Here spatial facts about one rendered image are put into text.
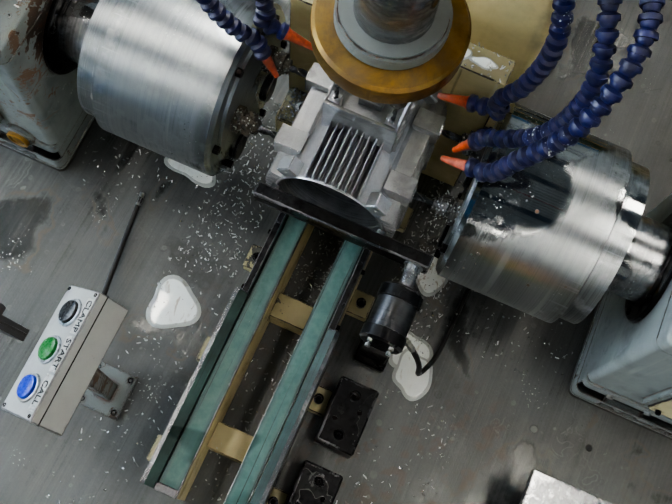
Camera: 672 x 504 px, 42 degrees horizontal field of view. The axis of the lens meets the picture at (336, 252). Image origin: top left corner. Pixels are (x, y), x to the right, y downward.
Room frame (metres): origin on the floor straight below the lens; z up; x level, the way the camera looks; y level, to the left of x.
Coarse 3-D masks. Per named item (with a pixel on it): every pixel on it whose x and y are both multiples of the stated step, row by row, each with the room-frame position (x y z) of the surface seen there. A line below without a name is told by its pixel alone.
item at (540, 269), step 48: (576, 144) 0.51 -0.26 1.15; (480, 192) 0.42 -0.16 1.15; (528, 192) 0.43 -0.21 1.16; (576, 192) 0.44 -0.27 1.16; (624, 192) 0.45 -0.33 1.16; (480, 240) 0.37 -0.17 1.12; (528, 240) 0.38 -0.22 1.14; (576, 240) 0.39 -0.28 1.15; (624, 240) 0.40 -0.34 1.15; (480, 288) 0.34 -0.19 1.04; (528, 288) 0.34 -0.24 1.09; (576, 288) 0.34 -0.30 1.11; (624, 288) 0.37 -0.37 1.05
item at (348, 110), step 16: (352, 96) 0.53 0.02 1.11; (336, 112) 0.50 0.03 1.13; (352, 112) 0.50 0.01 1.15; (368, 112) 0.52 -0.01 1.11; (384, 112) 0.52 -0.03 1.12; (400, 112) 0.53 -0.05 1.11; (352, 128) 0.49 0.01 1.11; (368, 128) 0.49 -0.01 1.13; (384, 128) 0.48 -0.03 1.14; (400, 128) 0.50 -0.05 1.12; (384, 144) 0.48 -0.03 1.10
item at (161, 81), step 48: (96, 0) 0.61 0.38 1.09; (144, 0) 0.58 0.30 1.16; (192, 0) 0.60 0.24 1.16; (240, 0) 0.62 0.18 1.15; (96, 48) 0.52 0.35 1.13; (144, 48) 0.52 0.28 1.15; (192, 48) 0.53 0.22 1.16; (240, 48) 0.54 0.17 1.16; (96, 96) 0.47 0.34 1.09; (144, 96) 0.47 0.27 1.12; (192, 96) 0.48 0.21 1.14; (240, 96) 0.52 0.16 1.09; (144, 144) 0.45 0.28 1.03; (192, 144) 0.44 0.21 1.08; (240, 144) 0.49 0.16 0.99
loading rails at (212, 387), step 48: (288, 240) 0.39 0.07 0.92; (336, 288) 0.33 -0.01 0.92; (240, 336) 0.24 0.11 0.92; (336, 336) 0.26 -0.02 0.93; (192, 384) 0.16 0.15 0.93; (288, 384) 0.19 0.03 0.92; (192, 432) 0.10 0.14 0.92; (240, 432) 0.12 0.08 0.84; (288, 432) 0.12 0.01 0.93; (144, 480) 0.02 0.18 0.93; (192, 480) 0.04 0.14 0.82; (240, 480) 0.05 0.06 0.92
